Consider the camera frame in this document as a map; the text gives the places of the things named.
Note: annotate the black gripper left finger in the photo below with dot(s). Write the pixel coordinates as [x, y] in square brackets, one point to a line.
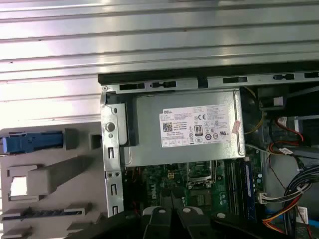
[154, 224]

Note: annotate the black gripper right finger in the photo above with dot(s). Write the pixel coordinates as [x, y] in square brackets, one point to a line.
[192, 224]

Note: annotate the hard disk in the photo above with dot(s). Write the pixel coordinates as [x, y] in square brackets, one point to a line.
[30, 143]

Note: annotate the green motherboard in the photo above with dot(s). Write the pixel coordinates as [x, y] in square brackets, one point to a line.
[154, 179]

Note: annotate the CPU socket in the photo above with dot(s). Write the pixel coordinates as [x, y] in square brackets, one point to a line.
[202, 174]

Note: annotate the empty RAM slot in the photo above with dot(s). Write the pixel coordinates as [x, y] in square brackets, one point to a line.
[233, 189]

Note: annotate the installed RAM stick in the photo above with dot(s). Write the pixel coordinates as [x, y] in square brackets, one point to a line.
[249, 189]

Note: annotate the black open PC case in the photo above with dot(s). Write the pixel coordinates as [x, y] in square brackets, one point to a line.
[112, 149]

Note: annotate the grey parts rack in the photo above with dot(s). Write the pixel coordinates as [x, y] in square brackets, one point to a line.
[62, 174]

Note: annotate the spare RAM stick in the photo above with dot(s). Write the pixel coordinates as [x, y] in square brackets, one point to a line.
[49, 213]

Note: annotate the grey power supply unit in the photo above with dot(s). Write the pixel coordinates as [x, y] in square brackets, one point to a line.
[149, 104]

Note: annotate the silver CPU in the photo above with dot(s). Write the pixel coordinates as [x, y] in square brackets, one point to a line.
[19, 186]

